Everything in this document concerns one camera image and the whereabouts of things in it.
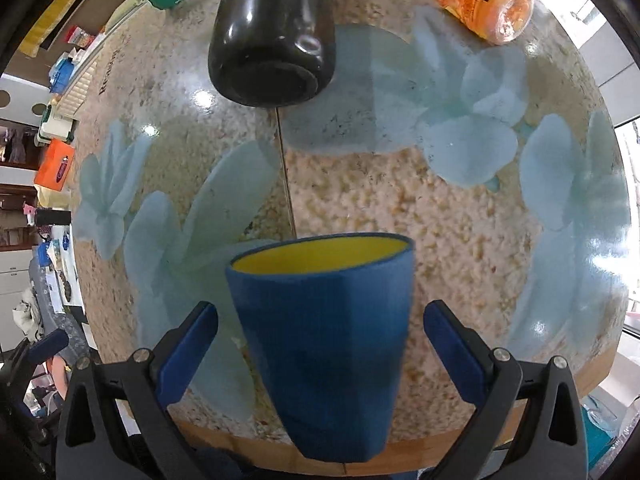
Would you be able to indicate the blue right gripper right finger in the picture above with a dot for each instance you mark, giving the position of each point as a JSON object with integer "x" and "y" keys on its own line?
{"x": 463, "y": 353}

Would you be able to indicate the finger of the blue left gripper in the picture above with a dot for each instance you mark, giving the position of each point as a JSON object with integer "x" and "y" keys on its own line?
{"x": 46, "y": 348}

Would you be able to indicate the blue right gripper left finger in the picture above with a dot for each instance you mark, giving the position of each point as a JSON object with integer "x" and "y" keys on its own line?
{"x": 179, "y": 353}

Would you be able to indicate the blue cup yellow inside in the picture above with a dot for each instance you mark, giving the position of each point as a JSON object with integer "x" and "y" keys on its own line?
{"x": 326, "y": 319}

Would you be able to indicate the orange cardboard box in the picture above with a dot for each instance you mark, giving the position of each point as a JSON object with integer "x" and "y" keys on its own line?
{"x": 55, "y": 166}

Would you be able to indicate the black thermos bottle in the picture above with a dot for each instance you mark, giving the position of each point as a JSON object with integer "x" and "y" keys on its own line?
{"x": 272, "y": 53}

